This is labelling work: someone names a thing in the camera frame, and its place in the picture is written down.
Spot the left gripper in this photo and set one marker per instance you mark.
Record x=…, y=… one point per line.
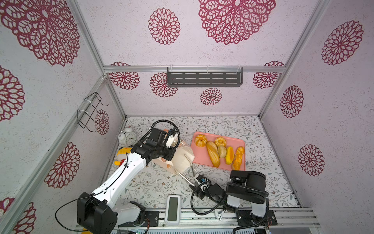
x=169, y=156

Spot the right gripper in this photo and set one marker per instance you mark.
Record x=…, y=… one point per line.
x=200, y=194

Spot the printed paper bag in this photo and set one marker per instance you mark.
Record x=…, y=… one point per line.
x=181, y=160

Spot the long baguette fake bread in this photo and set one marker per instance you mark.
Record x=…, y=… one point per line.
x=213, y=153

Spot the small round fake bread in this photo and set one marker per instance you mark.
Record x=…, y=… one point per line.
x=222, y=151

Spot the striped ring doughnut fake bread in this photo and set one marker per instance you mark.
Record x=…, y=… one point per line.
x=200, y=140

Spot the small yellow fake bread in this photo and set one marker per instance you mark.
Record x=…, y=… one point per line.
x=229, y=158

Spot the yellow orange striped fake bread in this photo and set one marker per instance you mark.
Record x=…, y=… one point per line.
x=238, y=158

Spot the golden bundt cake fake bread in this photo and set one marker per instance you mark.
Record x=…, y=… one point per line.
x=220, y=141

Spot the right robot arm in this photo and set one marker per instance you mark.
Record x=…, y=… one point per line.
x=243, y=185

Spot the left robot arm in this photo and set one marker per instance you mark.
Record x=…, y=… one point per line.
x=96, y=212

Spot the white alarm clock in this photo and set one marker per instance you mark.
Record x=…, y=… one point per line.
x=127, y=137

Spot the yellow plush toy red dress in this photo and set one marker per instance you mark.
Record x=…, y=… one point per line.
x=121, y=156

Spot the white plastic clip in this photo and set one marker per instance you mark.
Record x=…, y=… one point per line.
x=218, y=213

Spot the pink plastic tray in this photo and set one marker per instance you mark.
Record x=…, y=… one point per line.
x=202, y=157

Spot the white digital timer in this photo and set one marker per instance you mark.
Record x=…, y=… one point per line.
x=173, y=210

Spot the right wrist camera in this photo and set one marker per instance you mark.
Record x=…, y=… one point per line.
x=200, y=179

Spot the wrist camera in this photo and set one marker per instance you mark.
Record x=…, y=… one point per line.
x=200, y=179
x=160, y=137

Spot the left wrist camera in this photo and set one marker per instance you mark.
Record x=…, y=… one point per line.
x=160, y=137

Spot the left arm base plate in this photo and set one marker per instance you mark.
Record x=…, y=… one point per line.
x=149, y=218

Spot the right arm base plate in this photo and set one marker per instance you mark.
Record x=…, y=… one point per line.
x=246, y=218

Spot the dark grey wall shelf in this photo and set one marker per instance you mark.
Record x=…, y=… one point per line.
x=204, y=79

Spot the black wire wall rack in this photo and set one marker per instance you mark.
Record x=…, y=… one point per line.
x=94, y=118

